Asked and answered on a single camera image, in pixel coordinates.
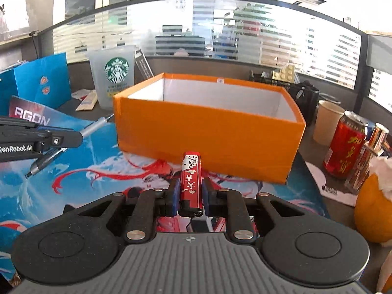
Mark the potted plant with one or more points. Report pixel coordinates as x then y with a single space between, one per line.
252 18

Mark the red lighter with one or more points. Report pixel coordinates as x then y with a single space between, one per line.
191 177

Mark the orange cardboard box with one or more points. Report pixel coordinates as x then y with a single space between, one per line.
208 128

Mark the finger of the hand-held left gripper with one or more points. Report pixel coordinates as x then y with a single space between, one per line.
66 139
18 121

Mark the dark grey carton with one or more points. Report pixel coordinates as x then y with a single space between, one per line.
144 64

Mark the printed blue red desk mat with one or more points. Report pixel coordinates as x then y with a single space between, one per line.
101 159

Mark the black mesh desk organizer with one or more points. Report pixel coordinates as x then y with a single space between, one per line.
263 81

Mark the silver pen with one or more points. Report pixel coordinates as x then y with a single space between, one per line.
92 127

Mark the translucent plastic cup green logo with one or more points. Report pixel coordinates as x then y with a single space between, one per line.
113 76

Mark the yellow pill blister pack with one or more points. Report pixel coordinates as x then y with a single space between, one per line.
283 73

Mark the red drink can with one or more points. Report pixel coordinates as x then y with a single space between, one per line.
344 147

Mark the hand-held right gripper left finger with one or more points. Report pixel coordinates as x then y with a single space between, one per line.
174 199

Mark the beige paper cup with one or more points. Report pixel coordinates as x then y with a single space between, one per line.
327 122

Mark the slim metallic can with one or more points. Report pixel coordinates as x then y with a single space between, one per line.
367 159

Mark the beige sachet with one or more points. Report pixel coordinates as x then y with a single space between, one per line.
88 101

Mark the white card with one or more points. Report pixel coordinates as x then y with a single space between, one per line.
324 183

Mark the orange fruit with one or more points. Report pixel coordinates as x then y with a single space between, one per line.
373 211

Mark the striped office chair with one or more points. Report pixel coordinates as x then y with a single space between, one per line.
179 44

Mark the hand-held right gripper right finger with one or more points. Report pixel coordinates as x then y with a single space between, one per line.
205 197

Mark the blue paper bag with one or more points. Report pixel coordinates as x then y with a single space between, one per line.
39 79

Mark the dark container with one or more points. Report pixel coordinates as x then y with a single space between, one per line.
306 101

